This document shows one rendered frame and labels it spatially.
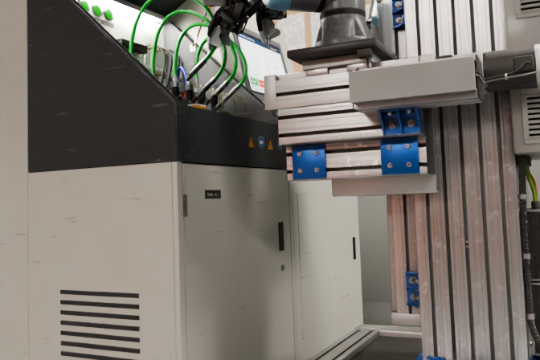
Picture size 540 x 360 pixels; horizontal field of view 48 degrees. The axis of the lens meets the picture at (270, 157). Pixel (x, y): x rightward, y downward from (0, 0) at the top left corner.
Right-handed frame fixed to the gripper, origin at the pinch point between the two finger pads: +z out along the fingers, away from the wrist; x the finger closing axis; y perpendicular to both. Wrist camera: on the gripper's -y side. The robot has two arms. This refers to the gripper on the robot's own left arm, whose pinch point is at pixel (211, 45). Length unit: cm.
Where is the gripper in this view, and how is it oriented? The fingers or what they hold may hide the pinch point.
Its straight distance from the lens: 207.7
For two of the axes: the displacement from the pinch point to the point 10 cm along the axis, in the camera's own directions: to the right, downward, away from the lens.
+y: 6.7, 6.2, -4.1
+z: -3.9, 7.6, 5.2
